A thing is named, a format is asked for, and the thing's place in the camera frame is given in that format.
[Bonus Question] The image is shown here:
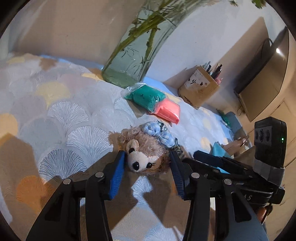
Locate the brown plush bear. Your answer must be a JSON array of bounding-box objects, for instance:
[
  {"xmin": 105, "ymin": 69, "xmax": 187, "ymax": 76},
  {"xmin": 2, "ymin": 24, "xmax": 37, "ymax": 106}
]
[{"xmin": 118, "ymin": 120, "xmax": 183, "ymax": 175}]

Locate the scallop patterned blanket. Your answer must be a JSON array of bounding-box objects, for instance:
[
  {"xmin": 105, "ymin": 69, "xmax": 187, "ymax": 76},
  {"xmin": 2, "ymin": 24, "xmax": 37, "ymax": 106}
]
[{"xmin": 0, "ymin": 52, "xmax": 255, "ymax": 241}]

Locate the cardboard pen holder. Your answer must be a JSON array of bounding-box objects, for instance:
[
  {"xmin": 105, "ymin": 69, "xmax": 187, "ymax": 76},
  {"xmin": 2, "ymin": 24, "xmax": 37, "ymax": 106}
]
[{"xmin": 178, "ymin": 66, "xmax": 220, "ymax": 109}]

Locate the pink clay packet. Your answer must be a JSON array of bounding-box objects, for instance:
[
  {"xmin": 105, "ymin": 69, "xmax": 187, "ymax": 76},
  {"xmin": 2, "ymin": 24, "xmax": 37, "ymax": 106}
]
[{"xmin": 151, "ymin": 98, "xmax": 181, "ymax": 124}]

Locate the green clay packet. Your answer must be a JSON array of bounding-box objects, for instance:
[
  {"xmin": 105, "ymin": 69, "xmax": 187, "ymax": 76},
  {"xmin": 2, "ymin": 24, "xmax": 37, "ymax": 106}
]
[{"xmin": 121, "ymin": 83, "xmax": 167, "ymax": 111}]

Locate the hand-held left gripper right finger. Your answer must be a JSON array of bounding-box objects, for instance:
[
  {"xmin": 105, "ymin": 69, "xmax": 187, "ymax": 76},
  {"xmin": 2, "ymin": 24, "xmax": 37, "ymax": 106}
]
[{"xmin": 169, "ymin": 150, "xmax": 270, "ymax": 241}]

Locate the black flat television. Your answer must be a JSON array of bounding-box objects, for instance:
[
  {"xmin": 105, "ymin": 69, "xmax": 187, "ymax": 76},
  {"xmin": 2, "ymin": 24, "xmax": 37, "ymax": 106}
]
[{"xmin": 233, "ymin": 27, "xmax": 290, "ymax": 122}]

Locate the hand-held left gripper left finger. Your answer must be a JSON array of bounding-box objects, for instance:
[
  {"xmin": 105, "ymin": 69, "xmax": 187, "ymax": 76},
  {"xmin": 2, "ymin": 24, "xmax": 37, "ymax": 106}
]
[{"xmin": 25, "ymin": 150, "xmax": 126, "ymax": 241}]

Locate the teal paper box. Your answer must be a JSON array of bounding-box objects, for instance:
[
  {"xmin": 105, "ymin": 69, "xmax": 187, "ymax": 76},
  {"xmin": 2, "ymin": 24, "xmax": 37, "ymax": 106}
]
[{"xmin": 211, "ymin": 142, "xmax": 232, "ymax": 158}]

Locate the clear glass vase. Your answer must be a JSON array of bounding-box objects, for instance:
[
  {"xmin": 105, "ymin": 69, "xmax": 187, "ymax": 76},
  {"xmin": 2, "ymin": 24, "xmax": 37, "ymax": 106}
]
[{"xmin": 101, "ymin": 0, "xmax": 185, "ymax": 88}]

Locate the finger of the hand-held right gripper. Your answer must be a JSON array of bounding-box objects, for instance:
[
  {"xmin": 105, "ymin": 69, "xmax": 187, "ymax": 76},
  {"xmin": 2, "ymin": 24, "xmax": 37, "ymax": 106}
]
[
  {"xmin": 221, "ymin": 157, "xmax": 254, "ymax": 181},
  {"xmin": 193, "ymin": 150, "xmax": 232, "ymax": 174}
]

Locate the bundle of pens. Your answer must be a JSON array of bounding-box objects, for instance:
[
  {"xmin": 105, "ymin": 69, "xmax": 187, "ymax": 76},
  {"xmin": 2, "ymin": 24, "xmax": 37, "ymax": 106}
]
[{"xmin": 201, "ymin": 61, "xmax": 223, "ymax": 85}]

